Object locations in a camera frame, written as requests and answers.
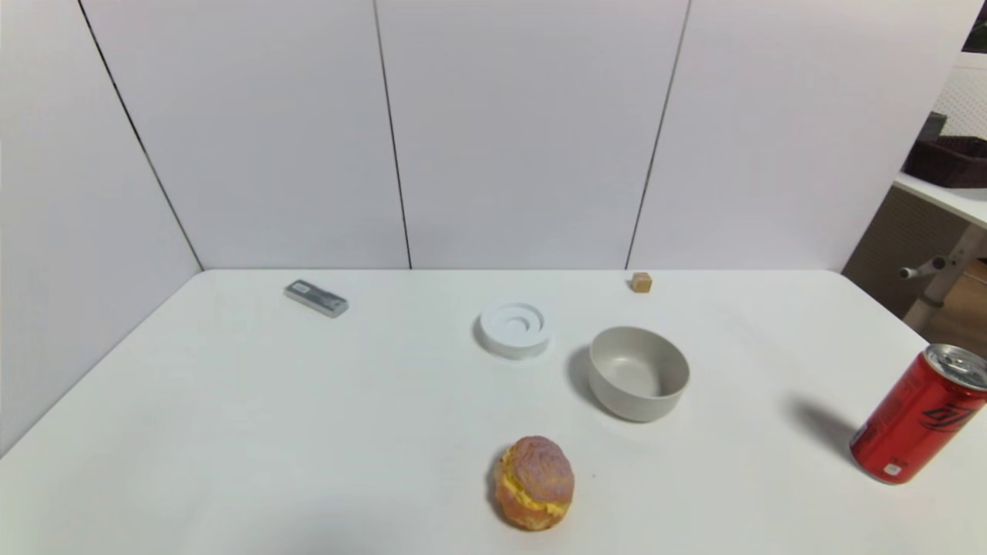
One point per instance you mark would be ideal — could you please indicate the small wooden cube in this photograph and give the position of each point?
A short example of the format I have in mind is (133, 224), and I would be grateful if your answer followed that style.
(641, 283)

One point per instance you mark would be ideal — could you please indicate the beige round bowl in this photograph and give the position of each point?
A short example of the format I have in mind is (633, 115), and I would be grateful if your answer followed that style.
(638, 375)

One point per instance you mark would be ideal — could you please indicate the cream puff bread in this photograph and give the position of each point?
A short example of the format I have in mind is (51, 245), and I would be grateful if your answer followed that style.
(533, 484)

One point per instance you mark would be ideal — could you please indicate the red soda can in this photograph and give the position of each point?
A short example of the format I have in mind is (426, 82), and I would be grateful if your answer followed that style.
(916, 416)

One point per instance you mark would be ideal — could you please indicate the white desk leg with crank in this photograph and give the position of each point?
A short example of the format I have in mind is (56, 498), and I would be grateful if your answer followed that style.
(942, 279)

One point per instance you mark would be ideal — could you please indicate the white side desk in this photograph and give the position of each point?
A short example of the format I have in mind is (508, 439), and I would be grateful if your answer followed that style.
(947, 197)

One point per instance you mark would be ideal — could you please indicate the dark woven basket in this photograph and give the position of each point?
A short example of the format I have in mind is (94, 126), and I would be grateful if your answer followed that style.
(950, 162)

